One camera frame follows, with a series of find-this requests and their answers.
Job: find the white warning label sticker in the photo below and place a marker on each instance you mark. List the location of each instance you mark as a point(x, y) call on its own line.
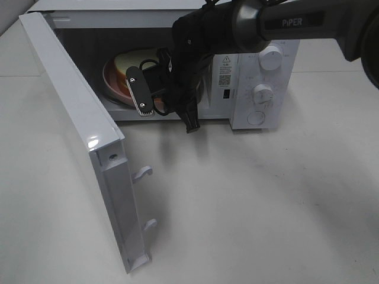
point(226, 70)

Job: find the sandwich with white bread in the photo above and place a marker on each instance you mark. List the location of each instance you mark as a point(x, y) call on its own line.
point(127, 63)

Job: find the white microwave door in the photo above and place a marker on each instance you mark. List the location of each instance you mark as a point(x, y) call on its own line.
point(94, 139)

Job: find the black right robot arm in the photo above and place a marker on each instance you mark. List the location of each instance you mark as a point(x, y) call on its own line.
point(248, 27)

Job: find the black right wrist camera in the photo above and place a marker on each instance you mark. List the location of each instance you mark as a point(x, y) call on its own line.
point(185, 105)

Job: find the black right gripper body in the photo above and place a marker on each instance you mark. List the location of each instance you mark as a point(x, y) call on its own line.
point(184, 77)

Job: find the upper white power knob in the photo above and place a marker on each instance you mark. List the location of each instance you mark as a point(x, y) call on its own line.
point(271, 58)

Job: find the pink plate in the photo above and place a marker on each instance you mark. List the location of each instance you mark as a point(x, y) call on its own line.
point(109, 77)

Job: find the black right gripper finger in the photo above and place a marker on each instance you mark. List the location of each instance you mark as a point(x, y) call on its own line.
point(165, 59)
point(139, 91)

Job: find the lower white timer knob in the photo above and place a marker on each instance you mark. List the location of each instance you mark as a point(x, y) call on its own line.
point(262, 93)

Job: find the round white door release button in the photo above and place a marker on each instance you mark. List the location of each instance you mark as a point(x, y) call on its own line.
point(256, 118)

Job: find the white microwave oven body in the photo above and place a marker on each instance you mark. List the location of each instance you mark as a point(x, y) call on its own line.
point(78, 42)

